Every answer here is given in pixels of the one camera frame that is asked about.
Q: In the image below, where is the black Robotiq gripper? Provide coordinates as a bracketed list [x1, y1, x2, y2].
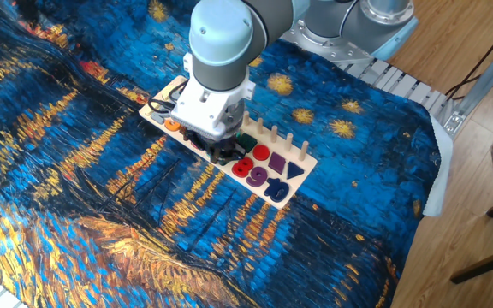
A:
[183, 129, 248, 167]

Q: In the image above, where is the cream shape piece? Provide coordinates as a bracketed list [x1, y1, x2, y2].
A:
[161, 84, 179, 101]

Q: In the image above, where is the red number eight piece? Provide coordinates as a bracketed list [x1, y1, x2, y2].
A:
[231, 157, 255, 179]

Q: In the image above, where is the dark green square piece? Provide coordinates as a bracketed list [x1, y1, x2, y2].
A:
[235, 132, 259, 154]

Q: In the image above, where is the red circle piece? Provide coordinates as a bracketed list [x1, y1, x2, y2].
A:
[252, 144, 271, 162]

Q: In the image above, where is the purple number nine piece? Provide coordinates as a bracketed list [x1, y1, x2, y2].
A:
[246, 166, 269, 188]

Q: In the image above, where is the purple quadrilateral piece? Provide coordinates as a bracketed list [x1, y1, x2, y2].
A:
[268, 151, 288, 175]

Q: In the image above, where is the navy number ten piece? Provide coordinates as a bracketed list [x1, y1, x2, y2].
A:
[264, 177, 291, 204]

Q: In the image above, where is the navy triangle piece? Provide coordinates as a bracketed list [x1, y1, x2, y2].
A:
[287, 161, 306, 181]

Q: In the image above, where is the wooden number puzzle board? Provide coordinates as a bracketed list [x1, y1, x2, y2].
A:
[138, 75, 318, 210]

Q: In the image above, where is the starry night painted tablecloth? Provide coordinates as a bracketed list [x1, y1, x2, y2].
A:
[0, 0, 443, 308]

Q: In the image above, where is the white underlay cloth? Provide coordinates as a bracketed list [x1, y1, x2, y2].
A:
[421, 113, 455, 218]

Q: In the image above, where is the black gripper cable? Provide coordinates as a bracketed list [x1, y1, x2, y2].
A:
[146, 80, 187, 115]

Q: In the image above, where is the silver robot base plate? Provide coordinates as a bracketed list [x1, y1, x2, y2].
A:
[280, 16, 387, 68]

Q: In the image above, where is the aluminium frame beam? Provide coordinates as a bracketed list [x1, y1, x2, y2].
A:
[441, 37, 493, 138]

